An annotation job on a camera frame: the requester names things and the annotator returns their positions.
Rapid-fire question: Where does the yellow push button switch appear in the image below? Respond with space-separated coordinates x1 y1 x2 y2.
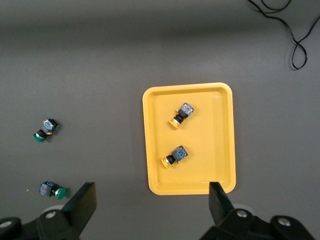
161 145 189 170
169 102 196 130

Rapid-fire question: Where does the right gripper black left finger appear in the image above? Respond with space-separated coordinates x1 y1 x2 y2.
34 181 98 240

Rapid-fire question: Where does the thin black loose cable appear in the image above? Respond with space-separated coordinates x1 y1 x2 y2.
246 0 320 71

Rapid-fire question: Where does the green push button switch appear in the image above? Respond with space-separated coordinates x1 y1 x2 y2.
38 181 68 201
32 117 60 143

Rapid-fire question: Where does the yellow plastic tray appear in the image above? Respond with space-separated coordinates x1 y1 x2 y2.
142 82 237 196

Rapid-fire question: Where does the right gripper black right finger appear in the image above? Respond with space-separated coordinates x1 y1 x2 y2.
199 181 271 240

